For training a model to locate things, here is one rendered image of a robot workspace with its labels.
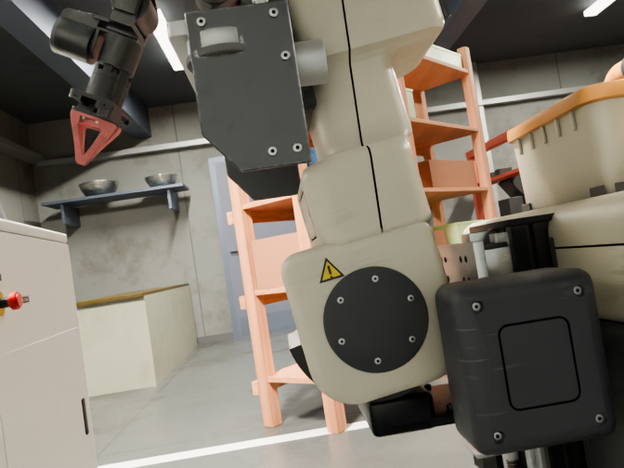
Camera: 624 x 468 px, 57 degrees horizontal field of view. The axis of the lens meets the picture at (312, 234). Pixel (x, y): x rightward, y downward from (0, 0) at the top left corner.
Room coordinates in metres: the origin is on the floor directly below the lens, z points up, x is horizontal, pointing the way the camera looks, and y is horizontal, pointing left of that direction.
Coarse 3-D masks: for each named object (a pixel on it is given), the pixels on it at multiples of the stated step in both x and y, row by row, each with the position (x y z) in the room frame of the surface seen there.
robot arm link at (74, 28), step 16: (128, 0) 0.83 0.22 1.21; (64, 16) 0.86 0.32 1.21; (80, 16) 0.86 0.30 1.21; (96, 16) 0.85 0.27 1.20; (112, 16) 0.84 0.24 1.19; (128, 16) 0.84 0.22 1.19; (64, 32) 0.84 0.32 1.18; (80, 32) 0.85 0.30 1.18; (128, 32) 0.87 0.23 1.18; (64, 48) 0.85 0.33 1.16; (80, 48) 0.85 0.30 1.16
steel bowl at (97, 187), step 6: (96, 180) 6.23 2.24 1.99; (102, 180) 6.26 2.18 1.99; (108, 180) 6.30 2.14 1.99; (114, 180) 6.38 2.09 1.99; (84, 186) 6.26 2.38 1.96; (90, 186) 6.24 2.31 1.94; (96, 186) 6.24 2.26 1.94; (102, 186) 6.27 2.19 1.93; (108, 186) 6.31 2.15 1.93; (114, 186) 6.39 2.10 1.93; (84, 192) 6.31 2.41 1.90; (90, 192) 6.28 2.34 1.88; (96, 192) 6.28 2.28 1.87; (102, 192) 6.32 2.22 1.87; (108, 192) 6.36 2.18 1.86
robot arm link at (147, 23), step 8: (112, 0) 0.84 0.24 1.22; (144, 0) 0.85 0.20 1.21; (152, 0) 0.90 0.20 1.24; (112, 8) 0.84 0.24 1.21; (144, 8) 0.85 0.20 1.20; (152, 8) 0.87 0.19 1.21; (144, 16) 0.85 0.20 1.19; (152, 16) 0.88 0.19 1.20; (136, 24) 0.86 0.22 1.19; (144, 24) 0.87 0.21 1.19; (152, 24) 0.89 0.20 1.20; (144, 32) 0.90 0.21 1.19; (152, 32) 0.91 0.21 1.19
